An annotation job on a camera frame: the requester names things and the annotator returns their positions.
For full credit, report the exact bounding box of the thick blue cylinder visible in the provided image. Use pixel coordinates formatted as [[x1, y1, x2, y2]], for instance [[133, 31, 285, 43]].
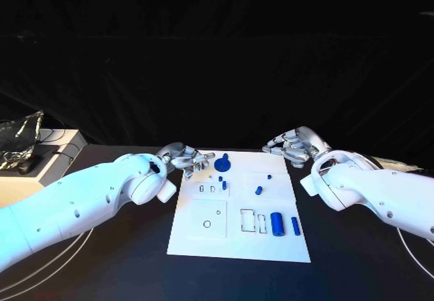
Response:
[[270, 212, 285, 237]]

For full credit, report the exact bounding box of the white cable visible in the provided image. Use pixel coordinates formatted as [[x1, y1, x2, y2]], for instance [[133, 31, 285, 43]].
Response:
[[396, 226, 434, 268], [0, 229, 94, 301], [395, 226, 434, 275], [0, 231, 86, 289]]

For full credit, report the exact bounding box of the white task board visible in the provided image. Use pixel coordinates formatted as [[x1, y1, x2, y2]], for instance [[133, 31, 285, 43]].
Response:
[[166, 149, 311, 263]]

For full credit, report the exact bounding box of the blue gear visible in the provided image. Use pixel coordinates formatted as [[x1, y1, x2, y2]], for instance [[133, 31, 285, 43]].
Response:
[[213, 157, 232, 172]]

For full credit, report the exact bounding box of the white desk with equipment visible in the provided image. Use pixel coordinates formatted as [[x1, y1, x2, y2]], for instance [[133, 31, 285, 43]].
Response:
[[0, 110, 88, 209]]

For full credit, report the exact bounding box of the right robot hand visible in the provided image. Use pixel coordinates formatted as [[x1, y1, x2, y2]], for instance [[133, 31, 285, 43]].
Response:
[[261, 126, 333, 169]]

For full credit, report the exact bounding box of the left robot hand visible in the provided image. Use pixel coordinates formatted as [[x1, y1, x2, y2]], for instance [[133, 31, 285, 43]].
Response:
[[156, 142, 216, 181]]

